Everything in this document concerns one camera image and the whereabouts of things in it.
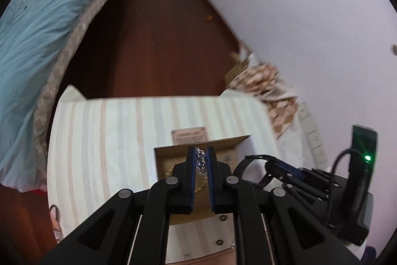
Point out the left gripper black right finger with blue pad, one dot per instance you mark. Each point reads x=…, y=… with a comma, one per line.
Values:
x=270, y=225

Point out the beige checkered cloth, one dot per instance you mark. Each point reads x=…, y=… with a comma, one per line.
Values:
x=263, y=81

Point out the white cardboard box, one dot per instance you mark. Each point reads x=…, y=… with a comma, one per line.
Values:
x=229, y=151

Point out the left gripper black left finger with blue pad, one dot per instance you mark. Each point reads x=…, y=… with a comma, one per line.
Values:
x=131, y=227

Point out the striped tablecloth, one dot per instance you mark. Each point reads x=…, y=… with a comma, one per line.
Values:
x=98, y=147

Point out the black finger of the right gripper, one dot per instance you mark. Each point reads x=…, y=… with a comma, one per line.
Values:
x=274, y=169

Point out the small card label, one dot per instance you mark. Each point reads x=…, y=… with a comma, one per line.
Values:
x=186, y=136

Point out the pink slipper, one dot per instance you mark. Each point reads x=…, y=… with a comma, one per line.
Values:
x=55, y=220

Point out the white wall socket strip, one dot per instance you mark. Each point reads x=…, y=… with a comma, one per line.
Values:
x=313, y=137

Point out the light blue duvet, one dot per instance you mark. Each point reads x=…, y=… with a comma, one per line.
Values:
x=33, y=33

